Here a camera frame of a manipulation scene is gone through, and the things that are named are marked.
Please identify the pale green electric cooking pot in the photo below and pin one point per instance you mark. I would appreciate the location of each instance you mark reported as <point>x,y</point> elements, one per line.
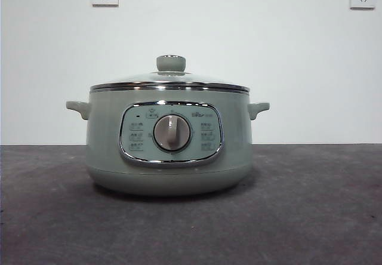
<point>101,145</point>

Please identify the glass lid with green knob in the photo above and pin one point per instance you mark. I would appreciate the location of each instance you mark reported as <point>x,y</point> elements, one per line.
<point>170,62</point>

